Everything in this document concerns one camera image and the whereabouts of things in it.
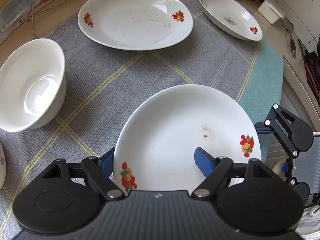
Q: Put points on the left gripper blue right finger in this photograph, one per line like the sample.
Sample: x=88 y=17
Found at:
x=204 y=161

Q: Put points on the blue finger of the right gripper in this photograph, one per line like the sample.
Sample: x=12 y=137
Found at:
x=264 y=130

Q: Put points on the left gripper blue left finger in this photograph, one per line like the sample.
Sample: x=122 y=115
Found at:
x=105 y=162

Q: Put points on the large white plate with stain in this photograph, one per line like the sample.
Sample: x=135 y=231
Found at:
x=155 y=149

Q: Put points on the small white plate brown stain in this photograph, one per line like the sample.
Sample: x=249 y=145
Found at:
x=232 y=18

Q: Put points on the white fruit-print plate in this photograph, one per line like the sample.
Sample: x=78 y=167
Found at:
x=135 y=25

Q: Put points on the grey and teal towel mat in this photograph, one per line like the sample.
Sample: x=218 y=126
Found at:
x=104 y=87

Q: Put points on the white bowl pink flowers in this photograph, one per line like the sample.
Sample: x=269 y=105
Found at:
x=2 y=167

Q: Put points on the white plastic seasoning box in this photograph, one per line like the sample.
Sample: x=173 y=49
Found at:
x=271 y=11

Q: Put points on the metal spatula wooden handle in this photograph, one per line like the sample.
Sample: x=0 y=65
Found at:
x=289 y=28

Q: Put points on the kitchen knife black handle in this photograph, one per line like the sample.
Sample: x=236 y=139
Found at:
x=11 y=14

